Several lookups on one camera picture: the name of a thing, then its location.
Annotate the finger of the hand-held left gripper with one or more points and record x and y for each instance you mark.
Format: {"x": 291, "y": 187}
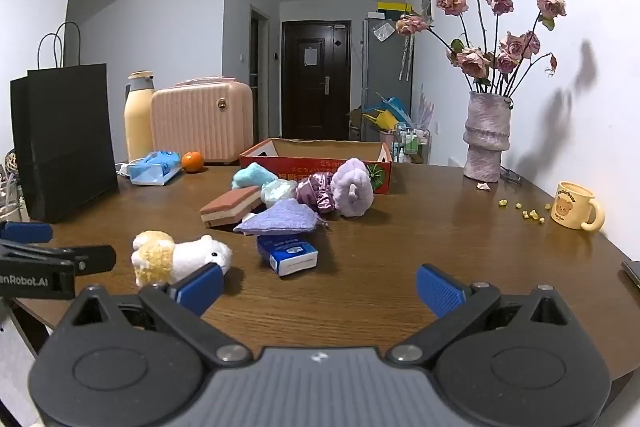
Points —
{"x": 25, "y": 232}
{"x": 92, "y": 258}

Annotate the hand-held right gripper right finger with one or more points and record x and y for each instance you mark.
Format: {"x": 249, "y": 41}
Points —
{"x": 440, "y": 289}

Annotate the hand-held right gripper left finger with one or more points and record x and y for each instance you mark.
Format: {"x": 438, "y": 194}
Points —
{"x": 200, "y": 289}

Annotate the white yellow sheep plush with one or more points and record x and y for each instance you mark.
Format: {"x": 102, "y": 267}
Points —
{"x": 185, "y": 254}

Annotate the brown pink sponge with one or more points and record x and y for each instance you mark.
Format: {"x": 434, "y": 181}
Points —
{"x": 230, "y": 207}

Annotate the small blue tissue packet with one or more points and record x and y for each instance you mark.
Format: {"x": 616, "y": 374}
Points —
{"x": 290, "y": 254}

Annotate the blue plush toy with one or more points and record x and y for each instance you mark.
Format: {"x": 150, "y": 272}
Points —
{"x": 252, "y": 176}

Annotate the purple satin scrunchie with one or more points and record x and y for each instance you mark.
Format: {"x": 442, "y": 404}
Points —
{"x": 315, "y": 192}

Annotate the orange cardboard box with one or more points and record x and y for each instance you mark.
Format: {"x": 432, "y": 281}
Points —
{"x": 310, "y": 167}

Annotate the clear glass container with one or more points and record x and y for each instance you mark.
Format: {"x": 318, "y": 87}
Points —
{"x": 10, "y": 202}

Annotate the wicker ball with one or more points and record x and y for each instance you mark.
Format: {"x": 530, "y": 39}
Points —
{"x": 11, "y": 162}

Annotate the black monitor edge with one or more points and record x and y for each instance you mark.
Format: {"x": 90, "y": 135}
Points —
{"x": 65, "y": 142}

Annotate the large blue tissue pack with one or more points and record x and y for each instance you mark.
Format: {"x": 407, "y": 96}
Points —
{"x": 152, "y": 169}

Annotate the fallen dried petal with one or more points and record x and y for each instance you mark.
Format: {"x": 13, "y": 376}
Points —
{"x": 483, "y": 186}

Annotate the scattered yellow crumbs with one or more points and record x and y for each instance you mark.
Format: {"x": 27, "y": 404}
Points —
{"x": 526, "y": 213}

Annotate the orange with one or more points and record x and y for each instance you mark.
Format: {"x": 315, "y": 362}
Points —
{"x": 192, "y": 162}

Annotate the lilac fluffy plush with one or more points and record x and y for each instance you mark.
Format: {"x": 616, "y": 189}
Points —
{"x": 352, "y": 189}

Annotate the black eyeglasses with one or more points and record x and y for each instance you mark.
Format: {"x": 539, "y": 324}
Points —
{"x": 511, "y": 177}

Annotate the yellow thermos jug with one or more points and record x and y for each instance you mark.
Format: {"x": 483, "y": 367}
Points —
{"x": 138, "y": 122}

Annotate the yellow bear mug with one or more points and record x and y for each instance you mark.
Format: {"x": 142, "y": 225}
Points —
{"x": 572, "y": 207}

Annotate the grey ceramic vase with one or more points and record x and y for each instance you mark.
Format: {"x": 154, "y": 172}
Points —
{"x": 485, "y": 137}

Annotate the pink ribbed suitcase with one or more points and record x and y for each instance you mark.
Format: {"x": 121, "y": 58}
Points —
{"x": 202, "y": 122}

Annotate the pile of blue yellow bags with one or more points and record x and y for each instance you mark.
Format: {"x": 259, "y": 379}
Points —
{"x": 387, "y": 112}

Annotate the dark flat device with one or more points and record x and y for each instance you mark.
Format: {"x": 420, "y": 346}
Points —
{"x": 632, "y": 272}

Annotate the dark entrance door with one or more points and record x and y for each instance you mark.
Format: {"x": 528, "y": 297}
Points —
{"x": 315, "y": 97}

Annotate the grey refrigerator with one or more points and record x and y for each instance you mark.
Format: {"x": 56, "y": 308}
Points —
{"x": 382, "y": 72}

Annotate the bunch of dried roses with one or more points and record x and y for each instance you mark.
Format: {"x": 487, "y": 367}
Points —
{"x": 472, "y": 59}

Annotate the yellow black box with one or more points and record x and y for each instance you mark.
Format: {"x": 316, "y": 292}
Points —
{"x": 395, "y": 7}

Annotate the purple wall decoration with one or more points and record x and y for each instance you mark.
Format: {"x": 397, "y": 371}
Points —
{"x": 425, "y": 107}

